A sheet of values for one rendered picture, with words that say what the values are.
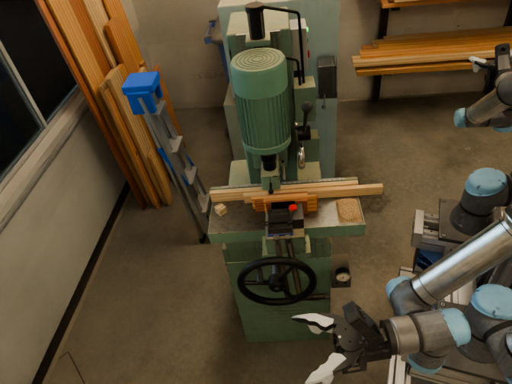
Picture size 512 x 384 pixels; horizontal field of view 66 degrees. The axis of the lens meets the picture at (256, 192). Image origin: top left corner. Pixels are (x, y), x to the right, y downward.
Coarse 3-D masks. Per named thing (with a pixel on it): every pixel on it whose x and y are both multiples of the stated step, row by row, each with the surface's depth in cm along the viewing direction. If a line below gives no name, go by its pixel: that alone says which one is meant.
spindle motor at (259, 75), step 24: (264, 48) 126; (240, 72) 117; (264, 72) 115; (240, 96) 123; (264, 96) 120; (288, 96) 129; (240, 120) 132; (264, 120) 126; (288, 120) 132; (264, 144) 132; (288, 144) 137
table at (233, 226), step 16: (240, 208) 160; (320, 208) 155; (336, 208) 154; (224, 224) 155; (240, 224) 154; (256, 224) 153; (304, 224) 150; (320, 224) 149; (336, 224) 148; (352, 224) 147; (224, 240) 154; (240, 240) 154; (256, 240) 154; (272, 256) 145; (288, 256) 145; (304, 256) 145
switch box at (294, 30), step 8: (296, 24) 144; (304, 24) 143; (296, 32) 142; (304, 32) 142; (296, 40) 144; (304, 40) 144; (296, 48) 146; (304, 48) 146; (296, 56) 148; (304, 56) 148; (304, 64) 150
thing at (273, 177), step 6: (276, 162) 152; (276, 168) 149; (264, 174) 148; (270, 174) 147; (276, 174) 147; (264, 180) 148; (270, 180) 148; (276, 180) 148; (264, 186) 150; (276, 186) 150
